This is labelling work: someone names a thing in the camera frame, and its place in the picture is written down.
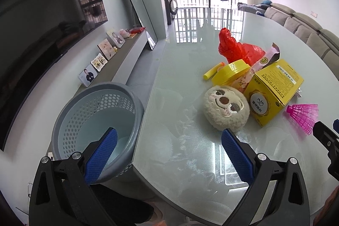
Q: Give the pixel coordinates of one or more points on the black wall television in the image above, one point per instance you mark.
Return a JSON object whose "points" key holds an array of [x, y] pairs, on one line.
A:
{"points": [[35, 34]]}

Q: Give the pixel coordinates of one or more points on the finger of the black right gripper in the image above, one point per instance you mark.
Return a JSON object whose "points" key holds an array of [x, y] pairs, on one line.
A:
{"points": [[330, 141]]}

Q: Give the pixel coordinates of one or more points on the yellow foam dart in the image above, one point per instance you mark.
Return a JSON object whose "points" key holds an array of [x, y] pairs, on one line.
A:
{"points": [[209, 74]]}

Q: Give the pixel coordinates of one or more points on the pink plastic shuttlecock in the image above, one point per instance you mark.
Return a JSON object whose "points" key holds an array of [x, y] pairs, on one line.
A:
{"points": [[305, 115]]}

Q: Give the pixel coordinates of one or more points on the beige sloth plush face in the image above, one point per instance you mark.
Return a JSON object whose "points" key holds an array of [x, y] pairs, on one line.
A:
{"points": [[226, 108]]}

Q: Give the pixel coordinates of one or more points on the photo frame of man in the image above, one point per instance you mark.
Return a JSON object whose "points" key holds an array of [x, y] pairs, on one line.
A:
{"points": [[88, 75]]}

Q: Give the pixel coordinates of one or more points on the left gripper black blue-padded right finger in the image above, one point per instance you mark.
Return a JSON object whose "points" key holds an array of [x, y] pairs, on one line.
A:
{"points": [[289, 203]]}

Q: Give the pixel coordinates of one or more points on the red packet on shelf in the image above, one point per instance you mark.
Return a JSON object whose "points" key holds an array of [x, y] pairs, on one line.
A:
{"points": [[137, 30]]}

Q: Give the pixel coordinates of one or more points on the scalloped photo frame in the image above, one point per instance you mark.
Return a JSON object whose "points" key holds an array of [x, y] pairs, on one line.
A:
{"points": [[99, 62]]}

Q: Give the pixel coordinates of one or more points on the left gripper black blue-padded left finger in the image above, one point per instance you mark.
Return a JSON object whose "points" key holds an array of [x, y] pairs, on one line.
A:
{"points": [[61, 193]]}

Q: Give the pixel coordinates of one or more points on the grey sectional sofa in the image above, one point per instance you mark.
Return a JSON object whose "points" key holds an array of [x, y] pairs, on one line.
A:
{"points": [[322, 41]]}

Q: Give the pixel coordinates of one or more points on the red plastic bag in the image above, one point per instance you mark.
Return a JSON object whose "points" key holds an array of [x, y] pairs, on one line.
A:
{"points": [[233, 50]]}

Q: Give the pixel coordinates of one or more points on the washing machine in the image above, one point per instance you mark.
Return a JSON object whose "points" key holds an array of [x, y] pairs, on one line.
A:
{"points": [[171, 8]]}

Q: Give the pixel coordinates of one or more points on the pink snack wrapper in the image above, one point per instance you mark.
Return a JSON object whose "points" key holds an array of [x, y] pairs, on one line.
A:
{"points": [[271, 56]]}

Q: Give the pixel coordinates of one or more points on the yellow cardboard box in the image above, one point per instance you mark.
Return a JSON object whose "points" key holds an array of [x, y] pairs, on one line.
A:
{"points": [[271, 89]]}

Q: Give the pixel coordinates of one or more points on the tilted portrait photo frame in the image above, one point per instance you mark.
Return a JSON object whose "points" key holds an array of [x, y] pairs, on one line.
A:
{"points": [[115, 38]]}

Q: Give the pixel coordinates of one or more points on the grey perforated plastic basket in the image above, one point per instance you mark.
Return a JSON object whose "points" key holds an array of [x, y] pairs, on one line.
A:
{"points": [[88, 115]]}

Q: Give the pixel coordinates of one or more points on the tall leaning mirror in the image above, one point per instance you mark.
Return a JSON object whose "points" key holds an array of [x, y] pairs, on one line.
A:
{"points": [[145, 21]]}

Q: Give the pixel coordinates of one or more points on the pink baby photo frame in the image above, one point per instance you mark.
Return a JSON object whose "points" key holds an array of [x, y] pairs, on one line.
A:
{"points": [[107, 49]]}

